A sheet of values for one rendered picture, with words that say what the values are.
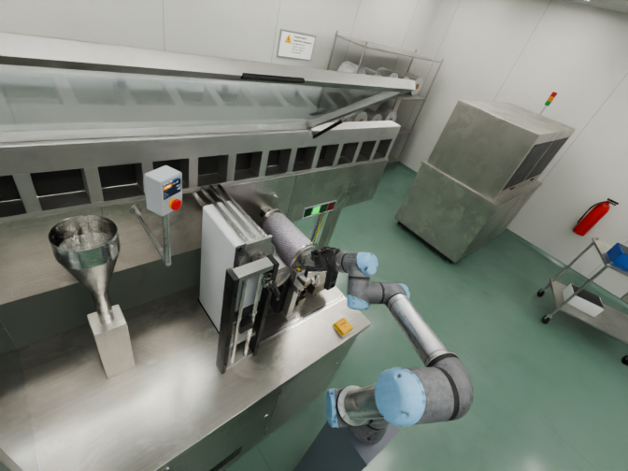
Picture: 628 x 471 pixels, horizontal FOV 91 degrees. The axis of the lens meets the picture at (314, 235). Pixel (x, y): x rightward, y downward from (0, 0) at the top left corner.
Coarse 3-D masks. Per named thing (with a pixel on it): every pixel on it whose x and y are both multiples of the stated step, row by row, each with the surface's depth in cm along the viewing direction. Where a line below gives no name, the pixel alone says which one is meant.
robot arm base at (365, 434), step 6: (354, 426) 114; (360, 426) 113; (366, 426) 111; (354, 432) 114; (360, 432) 113; (366, 432) 112; (372, 432) 111; (378, 432) 111; (384, 432) 114; (360, 438) 113; (366, 438) 113; (372, 438) 113; (378, 438) 113; (372, 444) 114
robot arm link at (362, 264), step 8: (344, 256) 109; (352, 256) 106; (360, 256) 103; (368, 256) 102; (344, 264) 107; (352, 264) 104; (360, 264) 102; (368, 264) 101; (376, 264) 104; (352, 272) 104; (360, 272) 103; (368, 272) 102
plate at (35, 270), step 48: (192, 192) 116; (240, 192) 132; (288, 192) 151; (336, 192) 179; (0, 240) 86; (48, 240) 94; (144, 240) 116; (192, 240) 131; (0, 288) 93; (48, 288) 103
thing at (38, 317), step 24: (144, 264) 123; (192, 264) 140; (72, 288) 109; (120, 288) 122; (144, 288) 130; (168, 288) 140; (0, 312) 98; (24, 312) 103; (48, 312) 109; (72, 312) 115; (24, 336) 109; (48, 336) 115
